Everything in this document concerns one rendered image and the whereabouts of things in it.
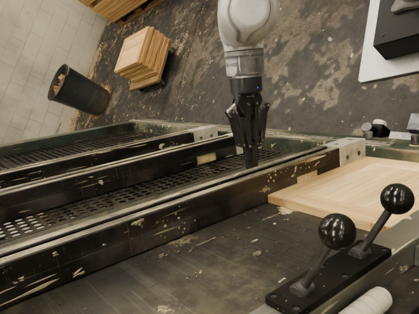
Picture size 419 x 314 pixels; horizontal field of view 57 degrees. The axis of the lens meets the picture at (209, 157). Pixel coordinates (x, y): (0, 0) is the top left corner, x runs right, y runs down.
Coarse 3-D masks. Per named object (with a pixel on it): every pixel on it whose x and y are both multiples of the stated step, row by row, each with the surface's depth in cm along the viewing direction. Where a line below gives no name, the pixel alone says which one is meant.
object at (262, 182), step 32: (288, 160) 99; (320, 160) 100; (352, 160) 109; (192, 192) 82; (224, 192) 82; (256, 192) 88; (96, 224) 70; (128, 224) 69; (160, 224) 73; (192, 224) 78; (0, 256) 61; (32, 256) 60; (64, 256) 63; (96, 256) 66; (128, 256) 70; (0, 288) 58; (32, 288) 60
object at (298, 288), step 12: (336, 216) 39; (324, 228) 39; (336, 228) 39; (348, 228) 39; (324, 240) 39; (336, 240) 39; (348, 240) 39; (324, 252) 42; (312, 264) 44; (312, 276) 44; (300, 288) 45; (312, 288) 46
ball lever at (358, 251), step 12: (384, 192) 47; (396, 192) 46; (408, 192) 46; (384, 204) 47; (396, 204) 46; (408, 204) 45; (384, 216) 48; (372, 228) 50; (372, 240) 51; (348, 252) 53; (360, 252) 52
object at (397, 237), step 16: (400, 224) 63; (416, 224) 62; (384, 240) 58; (400, 240) 58; (416, 240) 58; (400, 256) 55; (368, 272) 50; (384, 272) 53; (400, 272) 56; (352, 288) 48; (368, 288) 51; (336, 304) 47
